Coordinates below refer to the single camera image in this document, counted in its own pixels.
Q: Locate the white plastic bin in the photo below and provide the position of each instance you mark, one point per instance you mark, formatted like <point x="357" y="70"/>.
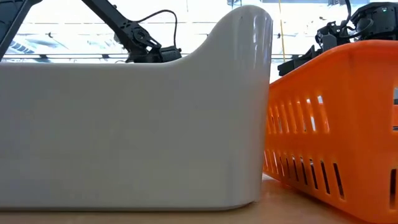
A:
<point x="124" y="133"/>

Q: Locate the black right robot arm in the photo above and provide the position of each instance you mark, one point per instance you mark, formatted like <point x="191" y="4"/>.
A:
<point x="376" y="18"/>

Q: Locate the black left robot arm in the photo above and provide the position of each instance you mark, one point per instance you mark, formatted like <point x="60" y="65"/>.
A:
<point x="124" y="25"/>

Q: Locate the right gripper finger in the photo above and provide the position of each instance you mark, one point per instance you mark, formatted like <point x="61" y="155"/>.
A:
<point x="298" y="63"/>

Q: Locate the orange slotted plastic basket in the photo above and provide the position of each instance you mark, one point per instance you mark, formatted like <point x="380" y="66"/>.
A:
<point x="357" y="109"/>

